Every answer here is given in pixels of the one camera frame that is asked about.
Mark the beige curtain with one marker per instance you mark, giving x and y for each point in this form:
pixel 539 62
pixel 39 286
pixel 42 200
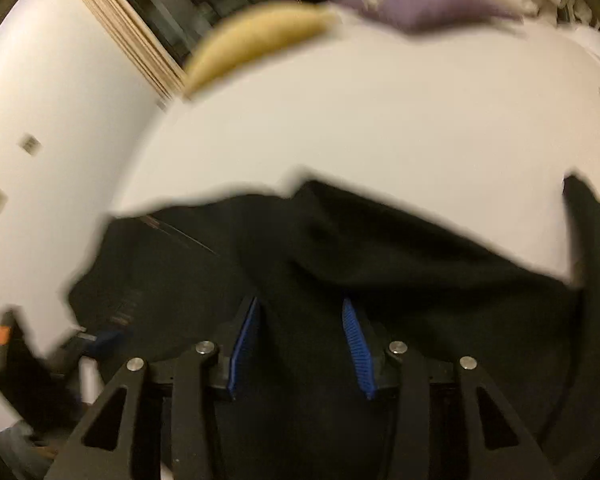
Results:
pixel 130 35

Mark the purple cushion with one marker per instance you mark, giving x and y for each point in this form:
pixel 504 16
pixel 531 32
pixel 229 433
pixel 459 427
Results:
pixel 430 2

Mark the white pillow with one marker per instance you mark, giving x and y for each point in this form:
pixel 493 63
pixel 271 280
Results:
pixel 597 42

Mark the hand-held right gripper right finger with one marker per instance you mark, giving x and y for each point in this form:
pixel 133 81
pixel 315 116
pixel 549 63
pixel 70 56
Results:
pixel 358 352

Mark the black pants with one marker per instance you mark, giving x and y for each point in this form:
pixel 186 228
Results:
pixel 420 280

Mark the yellow cushion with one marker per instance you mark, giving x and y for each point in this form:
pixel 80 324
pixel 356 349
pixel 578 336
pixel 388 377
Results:
pixel 260 35

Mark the small wall plate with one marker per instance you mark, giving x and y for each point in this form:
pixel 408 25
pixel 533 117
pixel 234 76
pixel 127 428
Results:
pixel 30 144

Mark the bed with white sheet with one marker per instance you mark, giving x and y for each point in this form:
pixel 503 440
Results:
pixel 370 120

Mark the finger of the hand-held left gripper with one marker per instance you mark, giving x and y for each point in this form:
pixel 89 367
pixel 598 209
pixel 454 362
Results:
pixel 102 342

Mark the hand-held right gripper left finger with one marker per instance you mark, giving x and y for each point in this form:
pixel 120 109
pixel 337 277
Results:
pixel 243 345

